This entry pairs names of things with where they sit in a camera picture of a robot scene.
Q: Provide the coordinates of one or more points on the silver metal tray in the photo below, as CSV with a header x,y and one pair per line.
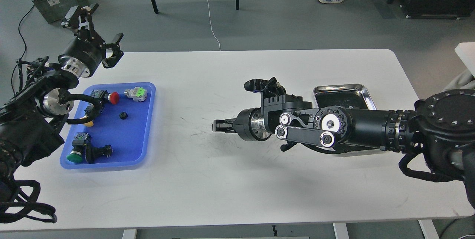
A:
x,y
347,96

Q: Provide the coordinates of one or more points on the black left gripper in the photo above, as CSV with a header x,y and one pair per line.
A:
x,y
83,58

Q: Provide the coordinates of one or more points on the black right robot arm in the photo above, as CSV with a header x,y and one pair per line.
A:
x,y
436,138

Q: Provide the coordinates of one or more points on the yellow push button switch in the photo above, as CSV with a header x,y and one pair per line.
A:
x,y
90,109

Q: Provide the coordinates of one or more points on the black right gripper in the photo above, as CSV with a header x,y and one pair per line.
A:
x,y
242,125

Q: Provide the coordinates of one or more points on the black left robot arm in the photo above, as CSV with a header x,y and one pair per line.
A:
x,y
32,120

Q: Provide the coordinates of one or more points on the green push button switch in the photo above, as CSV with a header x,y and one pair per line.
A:
x,y
83,149

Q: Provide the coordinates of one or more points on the blue plastic tray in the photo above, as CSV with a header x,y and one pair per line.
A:
x,y
128,137

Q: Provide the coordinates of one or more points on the small black gear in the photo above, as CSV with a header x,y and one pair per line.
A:
x,y
123,115

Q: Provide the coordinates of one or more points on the red push button switch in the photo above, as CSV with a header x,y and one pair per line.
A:
x,y
105,97

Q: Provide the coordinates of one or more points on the green grey switch part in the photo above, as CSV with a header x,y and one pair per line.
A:
x,y
137,94

